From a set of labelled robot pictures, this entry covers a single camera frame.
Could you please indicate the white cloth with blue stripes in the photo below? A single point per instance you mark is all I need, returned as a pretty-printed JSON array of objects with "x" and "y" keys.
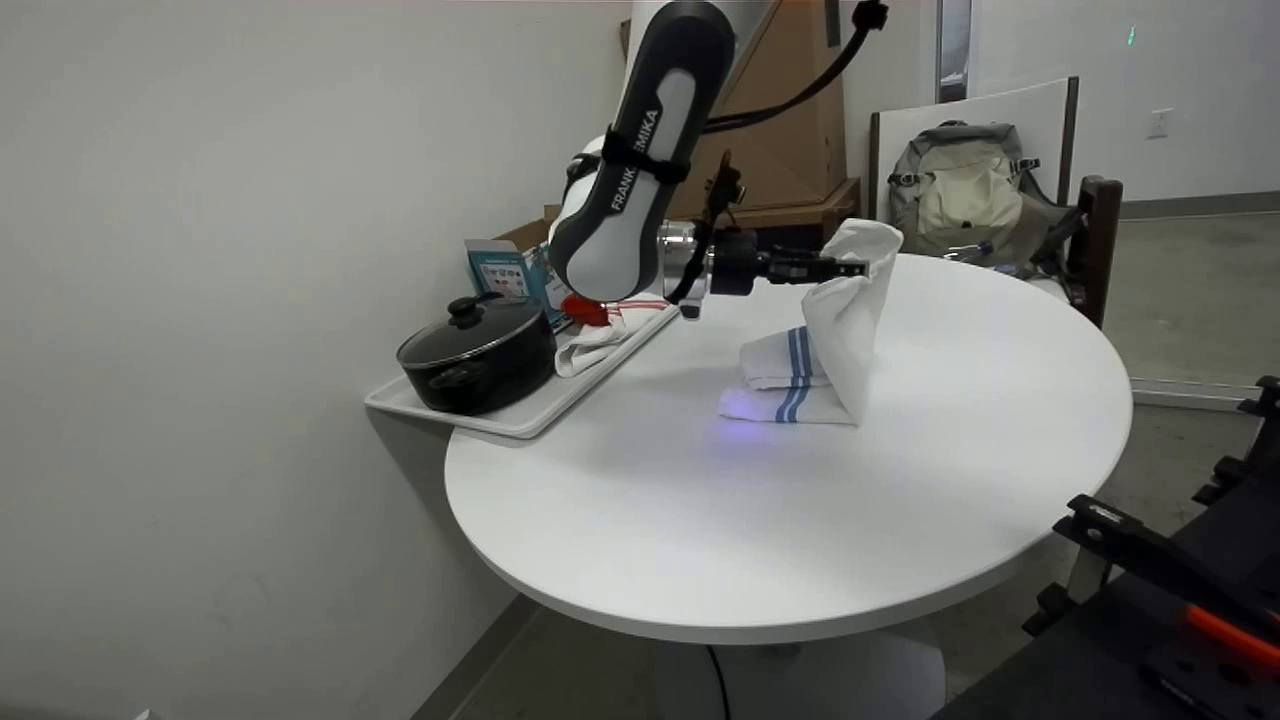
[{"x": 841, "y": 347}]

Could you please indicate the dark wooden stand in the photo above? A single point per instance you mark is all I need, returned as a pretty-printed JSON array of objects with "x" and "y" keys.
[{"x": 802, "y": 228}]

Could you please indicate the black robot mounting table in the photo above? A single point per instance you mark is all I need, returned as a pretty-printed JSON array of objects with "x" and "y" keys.
[{"x": 1106, "y": 666}]

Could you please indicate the large brown cardboard box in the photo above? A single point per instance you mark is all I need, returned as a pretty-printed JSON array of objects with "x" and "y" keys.
[{"x": 787, "y": 146}]

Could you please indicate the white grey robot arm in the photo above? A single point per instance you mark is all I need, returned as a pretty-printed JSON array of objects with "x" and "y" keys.
[{"x": 642, "y": 162}]

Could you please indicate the small blue printed cardboard box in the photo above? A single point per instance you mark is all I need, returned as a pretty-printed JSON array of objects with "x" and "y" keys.
[{"x": 507, "y": 272}]

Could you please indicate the beige backpack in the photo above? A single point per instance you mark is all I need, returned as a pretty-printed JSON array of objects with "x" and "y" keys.
[{"x": 966, "y": 186}]

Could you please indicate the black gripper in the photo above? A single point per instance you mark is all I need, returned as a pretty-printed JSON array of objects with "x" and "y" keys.
[{"x": 731, "y": 267}]

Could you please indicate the white rectangular tray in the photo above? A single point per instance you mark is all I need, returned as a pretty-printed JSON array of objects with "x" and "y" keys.
[{"x": 534, "y": 405}]

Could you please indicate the dark wooden chair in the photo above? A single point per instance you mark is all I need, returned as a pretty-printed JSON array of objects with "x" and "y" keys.
[{"x": 1097, "y": 255}]

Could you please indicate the white wall outlet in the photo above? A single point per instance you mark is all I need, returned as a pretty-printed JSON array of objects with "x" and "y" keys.
[{"x": 1156, "y": 122}]

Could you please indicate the black pot with lid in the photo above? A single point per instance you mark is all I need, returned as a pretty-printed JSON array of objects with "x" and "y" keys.
[{"x": 475, "y": 354}]

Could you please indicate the white framed panel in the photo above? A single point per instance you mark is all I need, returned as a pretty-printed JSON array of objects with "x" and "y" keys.
[{"x": 1024, "y": 105}]

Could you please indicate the grey vertical wall strip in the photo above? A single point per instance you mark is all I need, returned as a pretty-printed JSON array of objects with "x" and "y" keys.
[{"x": 955, "y": 47}]

